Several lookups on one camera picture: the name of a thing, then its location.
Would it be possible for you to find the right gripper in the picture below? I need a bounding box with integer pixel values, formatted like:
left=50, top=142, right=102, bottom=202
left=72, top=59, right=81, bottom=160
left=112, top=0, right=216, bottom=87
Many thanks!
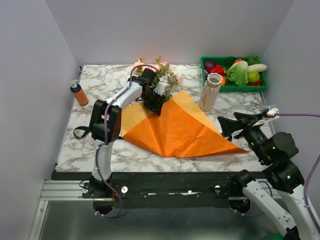
left=217, top=111, right=271, bottom=163

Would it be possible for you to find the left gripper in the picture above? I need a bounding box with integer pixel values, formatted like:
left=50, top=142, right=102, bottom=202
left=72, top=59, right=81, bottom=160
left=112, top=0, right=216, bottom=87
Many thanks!
left=140, top=89, right=166, bottom=117

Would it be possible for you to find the pink flower bouquet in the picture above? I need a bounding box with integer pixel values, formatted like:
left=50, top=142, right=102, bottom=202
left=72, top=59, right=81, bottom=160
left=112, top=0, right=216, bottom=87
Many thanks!
left=133, top=57, right=181, bottom=102

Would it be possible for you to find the orange paper flower wrap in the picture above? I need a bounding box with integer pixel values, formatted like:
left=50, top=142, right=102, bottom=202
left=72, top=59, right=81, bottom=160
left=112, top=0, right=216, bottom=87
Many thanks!
left=121, top=90, right=246, bottom=158

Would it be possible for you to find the black ribbon gold lettering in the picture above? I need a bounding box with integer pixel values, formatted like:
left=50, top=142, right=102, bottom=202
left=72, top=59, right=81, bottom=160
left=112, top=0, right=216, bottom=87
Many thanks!
left=73, top=126, right=90, bottom=140

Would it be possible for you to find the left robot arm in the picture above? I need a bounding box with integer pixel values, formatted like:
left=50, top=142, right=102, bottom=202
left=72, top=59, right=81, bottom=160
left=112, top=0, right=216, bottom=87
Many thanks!
left=89, top=68, right=170, bottom=198

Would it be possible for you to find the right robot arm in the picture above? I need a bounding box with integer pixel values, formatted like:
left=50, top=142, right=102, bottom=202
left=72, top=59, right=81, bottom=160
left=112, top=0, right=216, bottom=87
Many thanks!
left=217, top=107, right=320, bottom=240

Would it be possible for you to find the orange fruit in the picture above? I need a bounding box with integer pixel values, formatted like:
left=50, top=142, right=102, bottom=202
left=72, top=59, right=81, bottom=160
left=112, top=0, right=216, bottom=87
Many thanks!
left=220, top=76, right=226, bottom=86
left=233, top=58, right=243, bottom=64

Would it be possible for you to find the red chili pepper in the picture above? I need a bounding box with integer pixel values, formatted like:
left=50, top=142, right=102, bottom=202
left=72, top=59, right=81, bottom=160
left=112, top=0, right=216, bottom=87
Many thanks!
left=247, top=79, right=265, bottom=87

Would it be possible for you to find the green lime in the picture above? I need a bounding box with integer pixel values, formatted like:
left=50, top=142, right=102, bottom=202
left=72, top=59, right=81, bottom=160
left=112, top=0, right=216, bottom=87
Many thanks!
left=247, top=71, right=260, bottom=84

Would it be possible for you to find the green lettuce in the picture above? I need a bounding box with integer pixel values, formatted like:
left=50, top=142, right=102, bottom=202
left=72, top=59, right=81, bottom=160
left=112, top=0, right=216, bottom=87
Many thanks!
left=225, top=60, right=249, bottom=86

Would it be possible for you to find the red bell pepper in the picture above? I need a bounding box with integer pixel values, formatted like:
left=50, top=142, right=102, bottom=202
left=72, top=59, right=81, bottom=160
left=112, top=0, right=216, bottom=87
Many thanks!
left=209, top=65, right=225, bottom=77

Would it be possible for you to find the purple eggplant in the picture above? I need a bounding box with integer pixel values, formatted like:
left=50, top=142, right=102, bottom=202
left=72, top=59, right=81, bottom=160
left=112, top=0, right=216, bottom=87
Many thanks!
left=204, top=69, right=209, bottom=79

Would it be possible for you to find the white radish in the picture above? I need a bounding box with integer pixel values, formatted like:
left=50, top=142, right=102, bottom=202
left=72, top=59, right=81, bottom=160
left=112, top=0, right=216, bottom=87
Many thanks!
left=247, top=63, right=267, bottom=73

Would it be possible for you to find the purple onion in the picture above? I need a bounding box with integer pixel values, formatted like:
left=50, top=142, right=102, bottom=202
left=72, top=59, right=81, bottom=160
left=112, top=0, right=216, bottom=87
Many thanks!
left=204, top=61, right=216, bottom=72

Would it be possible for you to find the green plastic crate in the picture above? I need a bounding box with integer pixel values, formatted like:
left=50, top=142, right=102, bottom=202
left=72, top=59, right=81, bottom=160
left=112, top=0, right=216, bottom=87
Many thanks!
left=200, top=56, right=269, bottom=93

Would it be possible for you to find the orange bottle blue cap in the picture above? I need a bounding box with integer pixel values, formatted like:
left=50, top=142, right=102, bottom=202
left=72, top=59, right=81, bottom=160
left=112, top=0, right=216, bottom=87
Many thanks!
left=70, top=82, right=89, bottom=106

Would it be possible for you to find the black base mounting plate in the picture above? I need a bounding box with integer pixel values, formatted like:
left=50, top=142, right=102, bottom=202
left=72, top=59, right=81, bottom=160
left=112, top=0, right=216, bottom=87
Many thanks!
left=51, top=171, right=253, bottom=214

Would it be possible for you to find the green cloth object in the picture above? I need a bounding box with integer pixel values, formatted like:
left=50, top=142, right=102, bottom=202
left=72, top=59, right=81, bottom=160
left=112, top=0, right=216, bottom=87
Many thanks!
left=262, top=233, right=284, bottom=240

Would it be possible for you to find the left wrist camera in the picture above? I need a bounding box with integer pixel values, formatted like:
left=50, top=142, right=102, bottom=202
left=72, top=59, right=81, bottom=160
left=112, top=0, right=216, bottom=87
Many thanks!
left=153, top=81, right=168, bottom=96

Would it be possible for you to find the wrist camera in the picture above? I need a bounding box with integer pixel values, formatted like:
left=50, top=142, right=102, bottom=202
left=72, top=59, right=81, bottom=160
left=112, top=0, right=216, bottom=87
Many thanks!
left=254, top=104, right=280, bottom=126
left=153, top=81, right=168, bottom=96

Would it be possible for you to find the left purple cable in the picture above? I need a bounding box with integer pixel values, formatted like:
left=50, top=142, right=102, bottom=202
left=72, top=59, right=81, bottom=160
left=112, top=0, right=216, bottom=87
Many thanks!
left=94, top=64, right=161, bottom=218

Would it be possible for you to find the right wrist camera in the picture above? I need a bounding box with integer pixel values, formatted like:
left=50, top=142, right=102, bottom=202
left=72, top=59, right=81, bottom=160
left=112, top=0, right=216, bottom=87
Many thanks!
left=254, top=104, right=280, bottom=126

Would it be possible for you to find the aluminium rail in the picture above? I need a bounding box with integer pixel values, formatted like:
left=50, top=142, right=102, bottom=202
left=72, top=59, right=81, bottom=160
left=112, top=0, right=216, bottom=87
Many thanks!
left=40, top=177, right=283, bottom=202

